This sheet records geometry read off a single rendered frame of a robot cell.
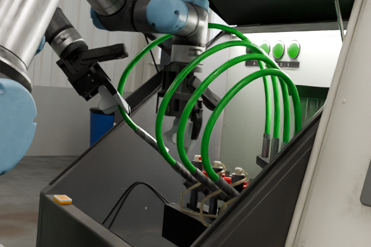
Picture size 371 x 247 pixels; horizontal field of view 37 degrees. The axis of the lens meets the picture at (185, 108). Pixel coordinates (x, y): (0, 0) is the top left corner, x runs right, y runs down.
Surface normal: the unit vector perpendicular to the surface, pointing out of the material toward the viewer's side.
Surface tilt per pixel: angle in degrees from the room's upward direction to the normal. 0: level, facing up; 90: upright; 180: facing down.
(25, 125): 96
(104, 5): 146
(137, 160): 90
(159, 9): 89
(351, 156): 76
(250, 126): 90
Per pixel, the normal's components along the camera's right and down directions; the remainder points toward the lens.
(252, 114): -0.85, -0.05
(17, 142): 0.87, 0.22
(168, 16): -0.39, 0.00
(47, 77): 0.60, 0.10
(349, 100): -0.81, -0.29
